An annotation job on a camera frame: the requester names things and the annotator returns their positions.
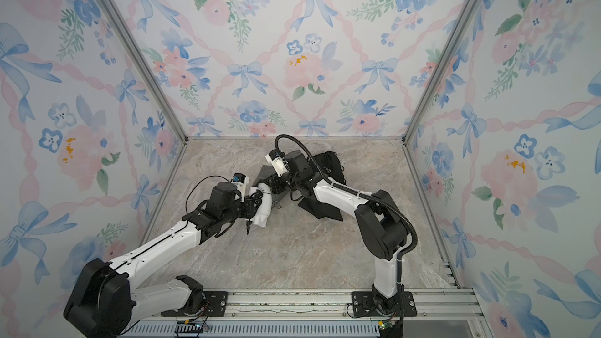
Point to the grey fabric drawstring pouch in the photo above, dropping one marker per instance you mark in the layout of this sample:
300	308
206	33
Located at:
277	184

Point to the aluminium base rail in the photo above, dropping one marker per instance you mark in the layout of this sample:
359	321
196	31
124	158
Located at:
318	313

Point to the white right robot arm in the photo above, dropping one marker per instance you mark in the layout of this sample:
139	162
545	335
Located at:
324	194

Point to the white hair dryer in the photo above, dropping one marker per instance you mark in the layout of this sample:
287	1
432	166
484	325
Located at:
264	209

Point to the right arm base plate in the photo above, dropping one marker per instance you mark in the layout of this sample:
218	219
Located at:
382	304

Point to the aluminium corner post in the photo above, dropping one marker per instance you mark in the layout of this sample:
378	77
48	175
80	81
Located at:
140	63
448	52

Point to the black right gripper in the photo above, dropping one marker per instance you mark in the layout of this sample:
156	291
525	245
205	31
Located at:
293	181

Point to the aluminium corner post left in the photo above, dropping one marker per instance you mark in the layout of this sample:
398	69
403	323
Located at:
140	63

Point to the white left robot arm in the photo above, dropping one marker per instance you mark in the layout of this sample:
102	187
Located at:
109	297

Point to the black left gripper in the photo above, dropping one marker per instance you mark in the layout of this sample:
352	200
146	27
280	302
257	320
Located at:
250	204

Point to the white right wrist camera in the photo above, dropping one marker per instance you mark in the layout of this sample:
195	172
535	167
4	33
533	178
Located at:
277	162

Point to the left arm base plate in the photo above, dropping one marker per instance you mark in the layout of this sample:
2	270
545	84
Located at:
212	304

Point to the plain black drawstring pouch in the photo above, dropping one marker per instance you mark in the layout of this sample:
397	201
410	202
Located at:
331	165

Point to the black pouch with gold logo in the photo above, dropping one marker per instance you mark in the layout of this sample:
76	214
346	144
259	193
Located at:
319	209

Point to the aluminium corner post right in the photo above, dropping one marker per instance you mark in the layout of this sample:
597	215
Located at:
448	52

